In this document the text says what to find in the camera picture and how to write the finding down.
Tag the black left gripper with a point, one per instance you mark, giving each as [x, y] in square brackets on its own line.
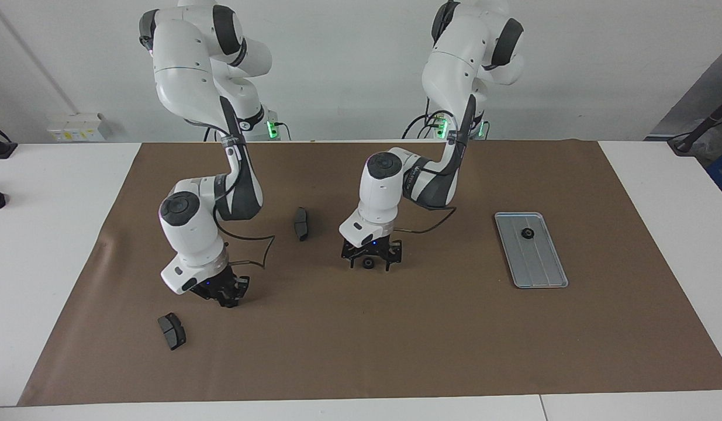
[372, 248]

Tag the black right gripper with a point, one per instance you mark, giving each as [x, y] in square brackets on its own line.
[217, 286]

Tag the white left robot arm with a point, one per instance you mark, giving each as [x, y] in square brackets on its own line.
[454, 64]

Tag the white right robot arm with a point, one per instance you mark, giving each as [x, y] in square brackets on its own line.
[185, 70]

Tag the silver ribbed metal tray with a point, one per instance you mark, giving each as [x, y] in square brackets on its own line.
[533, 263]

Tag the short dark grey brake pad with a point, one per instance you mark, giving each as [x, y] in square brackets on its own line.
[172, 331]

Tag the long dark grey brake pad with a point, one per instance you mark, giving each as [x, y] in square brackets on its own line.
[301, 223]

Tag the brown paper table mat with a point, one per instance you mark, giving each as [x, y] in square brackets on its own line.
[396, 339]

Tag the black pole stand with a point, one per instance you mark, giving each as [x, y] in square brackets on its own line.
[702, 126]

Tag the white wall socket box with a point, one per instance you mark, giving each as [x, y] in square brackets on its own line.
[77, 128]

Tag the black clamp mount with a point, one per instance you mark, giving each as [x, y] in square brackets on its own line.
[1, 149]

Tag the white wall conduit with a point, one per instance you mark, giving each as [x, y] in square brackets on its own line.
[42, 62]

